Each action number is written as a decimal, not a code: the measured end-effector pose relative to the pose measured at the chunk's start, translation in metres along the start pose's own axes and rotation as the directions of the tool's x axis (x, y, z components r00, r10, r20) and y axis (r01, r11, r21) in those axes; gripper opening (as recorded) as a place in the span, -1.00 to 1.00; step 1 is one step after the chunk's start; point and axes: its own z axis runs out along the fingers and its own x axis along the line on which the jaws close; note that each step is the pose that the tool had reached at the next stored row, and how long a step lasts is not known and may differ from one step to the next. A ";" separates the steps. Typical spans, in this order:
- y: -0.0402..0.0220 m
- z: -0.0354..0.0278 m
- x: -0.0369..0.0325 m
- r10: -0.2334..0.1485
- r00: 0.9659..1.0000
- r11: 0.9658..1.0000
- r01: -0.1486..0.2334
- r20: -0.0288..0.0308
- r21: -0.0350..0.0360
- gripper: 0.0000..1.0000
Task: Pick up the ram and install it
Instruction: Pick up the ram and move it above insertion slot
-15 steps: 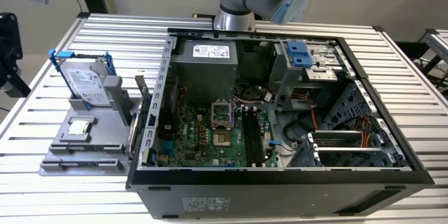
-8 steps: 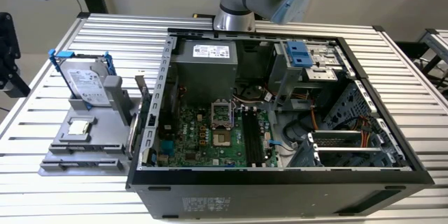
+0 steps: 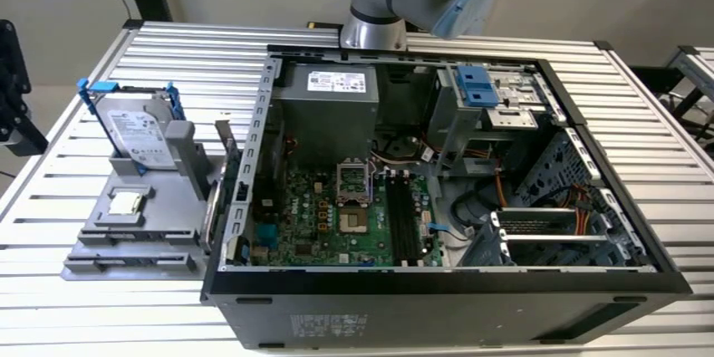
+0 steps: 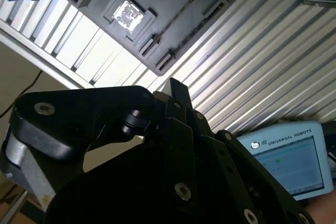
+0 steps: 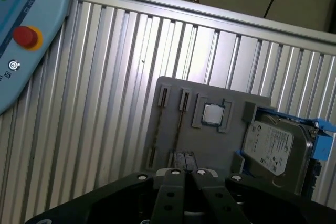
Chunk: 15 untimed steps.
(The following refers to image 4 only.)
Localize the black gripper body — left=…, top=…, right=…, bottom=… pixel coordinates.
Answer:
left=46, top=141, right=238, bottom=224

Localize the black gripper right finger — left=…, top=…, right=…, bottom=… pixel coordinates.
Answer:
left=170, top=78, right=316, bottom=224

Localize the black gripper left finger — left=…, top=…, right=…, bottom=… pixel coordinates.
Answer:
left=0, top=85, right=198, bottom=209

